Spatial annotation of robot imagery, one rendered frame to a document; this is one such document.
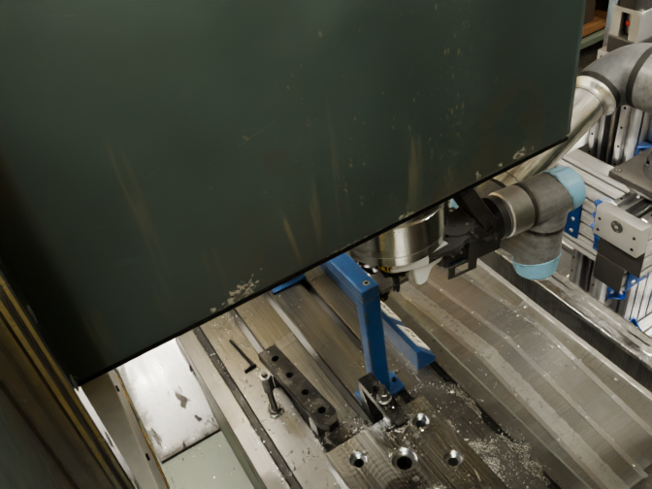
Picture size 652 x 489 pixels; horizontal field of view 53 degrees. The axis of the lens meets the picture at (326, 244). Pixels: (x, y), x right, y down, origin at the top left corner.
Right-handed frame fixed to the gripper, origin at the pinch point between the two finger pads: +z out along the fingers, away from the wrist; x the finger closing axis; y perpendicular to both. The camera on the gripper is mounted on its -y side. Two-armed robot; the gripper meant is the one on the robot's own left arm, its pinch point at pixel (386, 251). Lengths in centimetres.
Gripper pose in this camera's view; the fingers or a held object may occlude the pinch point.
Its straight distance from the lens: 95.7
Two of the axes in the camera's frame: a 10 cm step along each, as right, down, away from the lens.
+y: 0.9, 7.7, 6.3
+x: -4.6, -5.3, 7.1
